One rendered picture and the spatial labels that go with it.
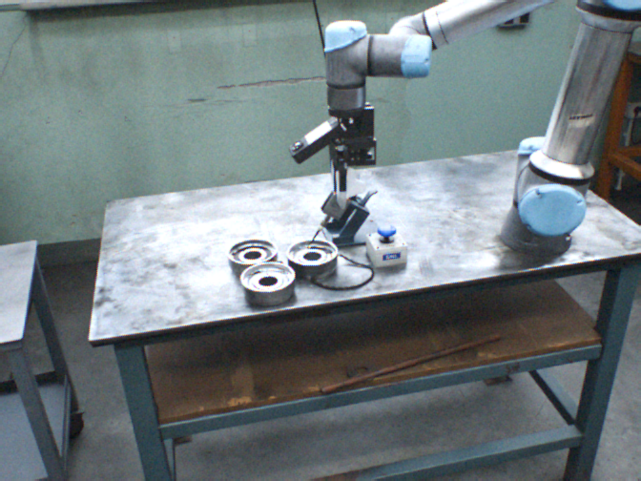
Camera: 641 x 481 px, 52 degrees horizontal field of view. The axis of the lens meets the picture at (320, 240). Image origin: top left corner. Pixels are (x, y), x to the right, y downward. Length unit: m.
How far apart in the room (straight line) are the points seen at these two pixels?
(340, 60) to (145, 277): 0.60
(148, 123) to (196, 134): 0.20
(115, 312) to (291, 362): 0.43
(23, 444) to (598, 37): 1.68
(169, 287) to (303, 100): 1.72
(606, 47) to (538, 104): 2.19
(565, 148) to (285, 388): 0.75
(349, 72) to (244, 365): 0.70
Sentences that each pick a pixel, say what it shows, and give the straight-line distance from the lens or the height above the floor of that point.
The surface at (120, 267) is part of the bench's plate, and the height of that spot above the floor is 0.80.
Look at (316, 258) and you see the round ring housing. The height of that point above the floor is 0.81.
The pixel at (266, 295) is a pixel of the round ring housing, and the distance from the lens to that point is 1.26.
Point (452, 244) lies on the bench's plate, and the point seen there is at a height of 0.80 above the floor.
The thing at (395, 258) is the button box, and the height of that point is 0.82.
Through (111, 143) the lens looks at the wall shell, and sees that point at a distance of 2.96.
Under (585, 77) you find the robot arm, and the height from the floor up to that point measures 1.21.
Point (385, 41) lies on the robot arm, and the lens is 1.24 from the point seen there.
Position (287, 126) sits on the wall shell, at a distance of 2.98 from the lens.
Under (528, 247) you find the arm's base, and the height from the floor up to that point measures 0.82.
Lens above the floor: 1.54
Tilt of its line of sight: 30 degrees down
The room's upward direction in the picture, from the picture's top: 2 degrees counter-clockwise
